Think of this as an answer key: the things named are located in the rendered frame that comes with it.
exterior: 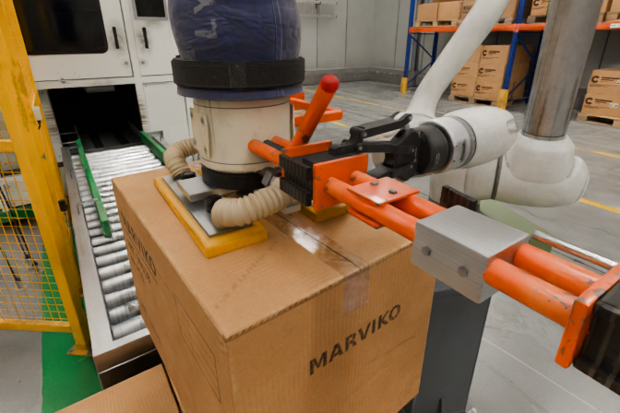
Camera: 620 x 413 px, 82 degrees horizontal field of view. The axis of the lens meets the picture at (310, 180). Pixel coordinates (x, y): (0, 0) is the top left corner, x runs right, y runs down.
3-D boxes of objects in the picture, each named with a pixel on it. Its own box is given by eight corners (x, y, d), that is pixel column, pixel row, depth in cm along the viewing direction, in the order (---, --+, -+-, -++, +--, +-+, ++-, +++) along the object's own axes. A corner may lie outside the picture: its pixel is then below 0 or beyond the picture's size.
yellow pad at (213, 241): (154, 185, 77) (149, 163, 76) (199, 176, 83) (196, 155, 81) (207, 261, 51) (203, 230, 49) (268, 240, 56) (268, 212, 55)
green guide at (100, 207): (66, 151, 273) (63, 140, 270) (82, 149, 279) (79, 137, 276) (85, 243, 151) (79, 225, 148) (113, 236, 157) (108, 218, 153)
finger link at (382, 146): (414, 156, 53) (416, 146, 53) (359, 154, 46) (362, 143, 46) (394, 149, 56) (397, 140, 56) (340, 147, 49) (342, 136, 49)
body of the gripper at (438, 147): (453, 126, 53) (411, 135, 49) (446, 179, 57) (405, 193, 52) (413, 117, 59) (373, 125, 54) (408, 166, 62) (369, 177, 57)
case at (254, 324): (140, 315, 97) (110, 177, 82) (268, 263, 119) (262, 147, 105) (250, 548, 52) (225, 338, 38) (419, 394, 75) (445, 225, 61)
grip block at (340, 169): (276, 190, 50) (274, 149, 47) (332, 176, 55) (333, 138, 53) (310, 213, 43) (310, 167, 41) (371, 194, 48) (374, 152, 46)
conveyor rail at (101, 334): (66, 171, 277) (60, 147, 270) (74, 169, 280) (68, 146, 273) (107, 404, 101) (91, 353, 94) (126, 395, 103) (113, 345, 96)
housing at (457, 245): (407, 264, 33) (411, 220, 32) (452, 242, 37) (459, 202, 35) (476, 308, 28) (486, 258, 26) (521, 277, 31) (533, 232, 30)
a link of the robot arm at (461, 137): (470, 175, 59) (448, 182, 56) (425, 160, 66) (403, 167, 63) (481, 120, 56) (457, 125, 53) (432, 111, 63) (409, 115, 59)
